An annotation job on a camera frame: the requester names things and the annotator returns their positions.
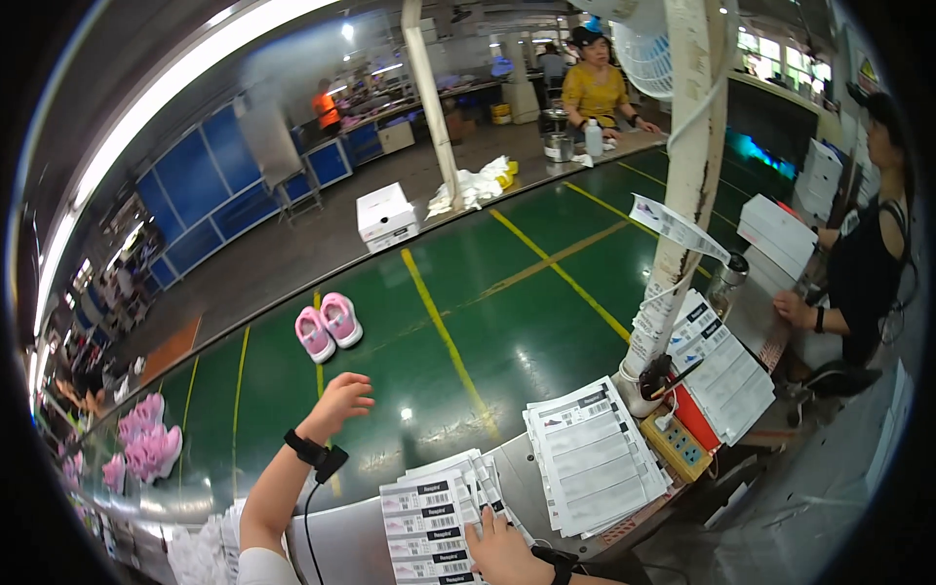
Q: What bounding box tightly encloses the person's left hand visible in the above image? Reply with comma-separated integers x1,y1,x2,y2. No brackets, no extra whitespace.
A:
296,373,375,446

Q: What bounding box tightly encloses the person's right hand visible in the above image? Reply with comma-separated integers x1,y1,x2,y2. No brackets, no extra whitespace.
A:
464,506,558,585

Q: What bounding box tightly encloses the stack of shoe label sheets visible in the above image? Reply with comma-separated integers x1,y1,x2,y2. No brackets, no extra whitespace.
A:
379,449,536,585

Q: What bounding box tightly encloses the pink shoe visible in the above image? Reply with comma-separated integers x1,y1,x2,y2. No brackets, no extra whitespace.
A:
294,306,337,365
319,292,364,350

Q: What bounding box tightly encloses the black wrist band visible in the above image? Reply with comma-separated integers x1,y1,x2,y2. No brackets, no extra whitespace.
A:
284,429,351,484
531,545,580,585

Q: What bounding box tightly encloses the wide pile of label sheets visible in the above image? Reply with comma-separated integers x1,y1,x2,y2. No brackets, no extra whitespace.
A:
522,376,672,540

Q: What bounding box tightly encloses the green conveyor belt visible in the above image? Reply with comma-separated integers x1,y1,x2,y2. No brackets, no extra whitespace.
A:
69,142,800,516

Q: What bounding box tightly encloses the white shoe box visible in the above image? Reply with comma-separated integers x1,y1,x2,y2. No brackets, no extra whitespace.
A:
355,182,421,254

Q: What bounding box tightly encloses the person's body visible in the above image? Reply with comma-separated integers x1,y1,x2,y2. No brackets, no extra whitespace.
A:
236,547,302,585

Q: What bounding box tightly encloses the yellow power strip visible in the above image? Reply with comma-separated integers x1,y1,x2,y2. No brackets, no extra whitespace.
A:
639,404,715,484

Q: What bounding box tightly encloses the stack of white paper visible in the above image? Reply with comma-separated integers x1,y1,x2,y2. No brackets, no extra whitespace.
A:
167,499,248,585

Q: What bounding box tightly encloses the heap of pink shoes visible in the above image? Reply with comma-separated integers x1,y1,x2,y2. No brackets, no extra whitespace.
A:
58,392,184,500

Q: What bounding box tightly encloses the red box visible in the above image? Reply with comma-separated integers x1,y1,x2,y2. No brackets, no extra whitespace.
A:
668,383,723,454

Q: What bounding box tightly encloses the pile of white cloths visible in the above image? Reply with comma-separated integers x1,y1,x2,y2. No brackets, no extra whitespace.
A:
426,155,520,220

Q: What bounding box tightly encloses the blue cabinet row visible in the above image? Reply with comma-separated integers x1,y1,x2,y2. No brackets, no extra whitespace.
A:
135,101,384,291

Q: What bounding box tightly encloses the tilted pile of label sheets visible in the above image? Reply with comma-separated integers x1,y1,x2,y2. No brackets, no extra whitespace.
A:
667,288,777,448

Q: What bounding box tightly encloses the slanted white pillar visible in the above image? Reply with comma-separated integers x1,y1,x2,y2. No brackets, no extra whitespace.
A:
400,0,463,212

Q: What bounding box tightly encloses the steel thermos flask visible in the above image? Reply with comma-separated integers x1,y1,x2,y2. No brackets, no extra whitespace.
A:
705,252,751,320

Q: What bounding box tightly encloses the long ceiling light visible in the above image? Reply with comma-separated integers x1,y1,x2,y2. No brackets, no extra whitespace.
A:
32,0,341,339

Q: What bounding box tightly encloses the hanging label strip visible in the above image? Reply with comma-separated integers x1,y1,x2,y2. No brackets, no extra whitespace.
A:
628,193,732,266

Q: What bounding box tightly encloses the black stool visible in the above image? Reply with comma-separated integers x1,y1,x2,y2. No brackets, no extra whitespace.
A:
785,361,885,412

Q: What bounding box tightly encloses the stack of white boxes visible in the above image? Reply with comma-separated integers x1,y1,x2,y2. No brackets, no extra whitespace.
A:
736,193,820,283

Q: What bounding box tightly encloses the white fan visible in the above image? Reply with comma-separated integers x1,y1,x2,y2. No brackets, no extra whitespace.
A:
569,0,675,102

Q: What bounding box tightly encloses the tall stack of white cartons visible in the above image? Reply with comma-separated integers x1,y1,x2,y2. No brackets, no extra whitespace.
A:
793,138,846,222

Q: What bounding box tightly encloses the dark machine housing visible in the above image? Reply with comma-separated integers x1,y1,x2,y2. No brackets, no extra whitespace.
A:
726,76,821,181

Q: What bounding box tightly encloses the black wrist band cable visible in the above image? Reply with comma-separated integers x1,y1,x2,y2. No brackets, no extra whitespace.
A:
303,479,328,585

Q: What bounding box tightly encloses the white peeling post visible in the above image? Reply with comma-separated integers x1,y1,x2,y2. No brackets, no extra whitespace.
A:
613,0,734,419

